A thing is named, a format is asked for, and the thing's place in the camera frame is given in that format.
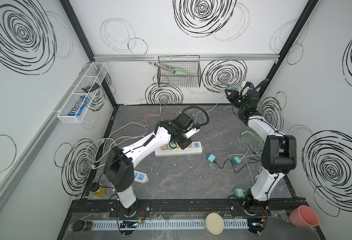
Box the green kitchen tongs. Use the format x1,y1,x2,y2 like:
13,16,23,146
148,62,188,76

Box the yellow bottle black cap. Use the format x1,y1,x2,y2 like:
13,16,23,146
91,182,107,197

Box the white multicolour power strip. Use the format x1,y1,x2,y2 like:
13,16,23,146
155,142,203,157

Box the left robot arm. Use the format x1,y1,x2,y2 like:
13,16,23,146
103,112,208,216

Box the teal charging cable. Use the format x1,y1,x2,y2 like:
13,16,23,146
193,85,239,125

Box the black remote control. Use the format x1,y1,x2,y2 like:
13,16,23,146
82,83,100,93

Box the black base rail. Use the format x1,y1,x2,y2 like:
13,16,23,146
69,197,310,215

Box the light teal charger plug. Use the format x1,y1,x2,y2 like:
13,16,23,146
207,154,216,163

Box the white wire wall shelf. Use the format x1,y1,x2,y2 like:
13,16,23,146
58,62,108,124

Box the white blue power strip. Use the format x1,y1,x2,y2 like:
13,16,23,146
134,170,149,184

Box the black wire wall basket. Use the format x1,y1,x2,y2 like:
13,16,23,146
156,55,202,88

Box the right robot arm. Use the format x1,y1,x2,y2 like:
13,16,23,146
224,79,297,216

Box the white slotted cable duct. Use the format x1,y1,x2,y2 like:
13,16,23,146
90,218,250,231

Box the black thin cable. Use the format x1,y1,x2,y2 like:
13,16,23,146
213,157,262,174

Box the white power strip cord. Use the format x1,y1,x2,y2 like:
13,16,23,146
85,122,149,170

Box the blue candy packet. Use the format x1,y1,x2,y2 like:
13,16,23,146
68,97,90,117

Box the pink plastic cup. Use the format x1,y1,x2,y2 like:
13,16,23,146
289,205,319,228

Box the beige round lid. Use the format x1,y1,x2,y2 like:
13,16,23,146
205,213,224,235

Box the light green charger plug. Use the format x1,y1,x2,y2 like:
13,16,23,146
168,143,177,150

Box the black cylindrical jar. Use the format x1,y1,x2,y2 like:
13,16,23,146
72,220,94,232

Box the dark teal charger plug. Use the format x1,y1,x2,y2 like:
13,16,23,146
231,156,242,166

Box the white charging cable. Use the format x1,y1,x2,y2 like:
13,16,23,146
253,166,265,184

